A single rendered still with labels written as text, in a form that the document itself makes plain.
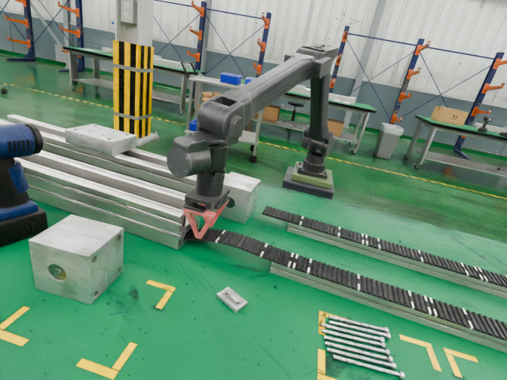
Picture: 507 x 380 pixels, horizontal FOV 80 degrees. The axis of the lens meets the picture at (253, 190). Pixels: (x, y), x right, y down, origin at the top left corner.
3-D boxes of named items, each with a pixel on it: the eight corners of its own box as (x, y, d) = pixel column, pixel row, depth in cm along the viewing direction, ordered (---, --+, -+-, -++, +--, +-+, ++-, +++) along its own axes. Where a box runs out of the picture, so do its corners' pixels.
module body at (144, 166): (226, 200, 91) (231, 174, 87) (213, 214, 82) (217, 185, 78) (18, 138, 107) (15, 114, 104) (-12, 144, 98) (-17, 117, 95)
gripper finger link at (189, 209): (179, 238, 64) (182, 198, 60) (193, 224, 70) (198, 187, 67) (209, 247, 62) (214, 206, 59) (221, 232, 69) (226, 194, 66)
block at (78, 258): (130, 263, 58) (131, 221, 55) (90, 305, 48) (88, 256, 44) (83, 250, 59) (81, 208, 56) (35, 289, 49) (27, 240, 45)
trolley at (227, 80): (256, 151, 426) (270, 76, 387) (256, 163, 376) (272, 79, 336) (183, 139, 420) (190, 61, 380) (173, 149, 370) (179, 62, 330)
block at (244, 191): (257, 206, 91) (262, 177, 87) (244, 224, 80) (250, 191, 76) (229, 197, 93) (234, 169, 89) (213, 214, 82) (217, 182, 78)
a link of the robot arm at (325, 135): (346, 34, 81) (312, 28, 86) (323, 61, 76) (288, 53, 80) (334, 147, 118) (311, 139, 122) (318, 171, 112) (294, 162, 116)
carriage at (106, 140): (136, 156, 95) (136, 135, 93) (112, 165, 86) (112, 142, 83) (94, 144, 99) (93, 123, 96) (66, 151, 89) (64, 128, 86)
